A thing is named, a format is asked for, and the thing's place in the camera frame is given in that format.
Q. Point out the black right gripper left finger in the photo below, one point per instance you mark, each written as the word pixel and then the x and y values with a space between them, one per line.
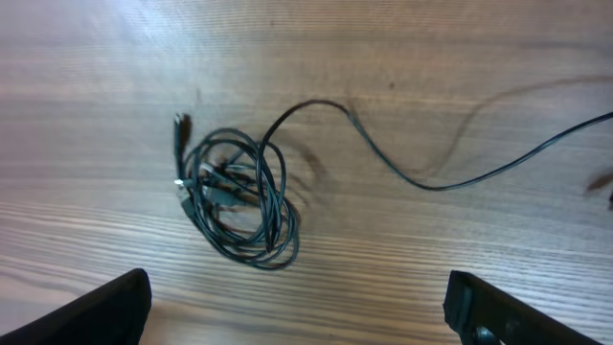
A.
pixel 113 314

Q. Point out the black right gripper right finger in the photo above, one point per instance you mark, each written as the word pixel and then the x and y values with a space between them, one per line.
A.
pixel 480 313

